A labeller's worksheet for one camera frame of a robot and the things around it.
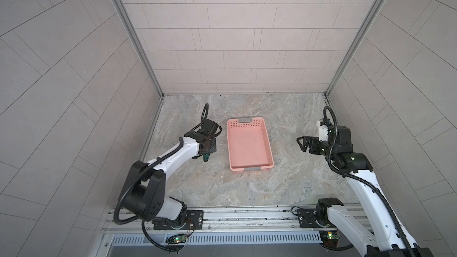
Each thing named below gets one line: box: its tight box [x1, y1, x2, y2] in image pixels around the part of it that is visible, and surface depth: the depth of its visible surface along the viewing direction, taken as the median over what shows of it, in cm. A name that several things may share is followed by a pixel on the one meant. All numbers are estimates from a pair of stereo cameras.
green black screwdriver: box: [202, 152, 211, 163], surface depth 82 cm
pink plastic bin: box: [227, 117, 275, 172], surface depth 96 cm
